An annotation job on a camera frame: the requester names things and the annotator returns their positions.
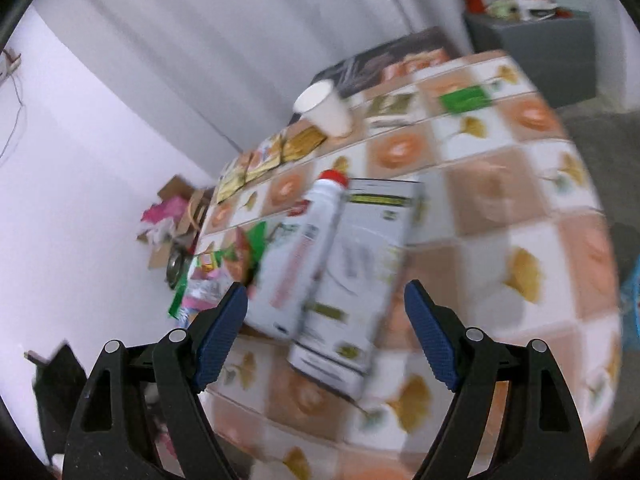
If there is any colourful green snack bag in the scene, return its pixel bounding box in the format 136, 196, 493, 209
168, 221, 267, 328

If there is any white bottle red cap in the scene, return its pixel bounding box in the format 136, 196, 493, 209
245, 169, 349, 340

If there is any white black tea box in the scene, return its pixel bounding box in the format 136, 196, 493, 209
288, 179, 423, 401

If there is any blue mesh trash basket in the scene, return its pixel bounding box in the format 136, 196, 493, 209
620, 257, 640, 351

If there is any cardboard trash pile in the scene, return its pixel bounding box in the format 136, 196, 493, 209
137, 174, 214, 289

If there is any yellow Enaak snack packet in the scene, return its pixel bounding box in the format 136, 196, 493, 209
215, 132, 283, 204

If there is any gold foil snack packet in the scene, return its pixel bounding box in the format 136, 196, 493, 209
282, 126, 326, 162

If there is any green snack wrapper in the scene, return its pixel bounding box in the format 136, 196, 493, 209
438, 86, 492, 115

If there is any white paper cup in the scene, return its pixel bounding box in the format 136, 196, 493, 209
293, 79, 354, 138

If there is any gold brown tea packet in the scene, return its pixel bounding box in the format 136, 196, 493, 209
364, 93, 416, 128

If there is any dark grey side cabinet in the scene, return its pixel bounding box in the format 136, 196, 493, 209
463, 13, 597, 108

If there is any dark printed book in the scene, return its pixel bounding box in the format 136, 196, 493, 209
293, 27, 460, 120

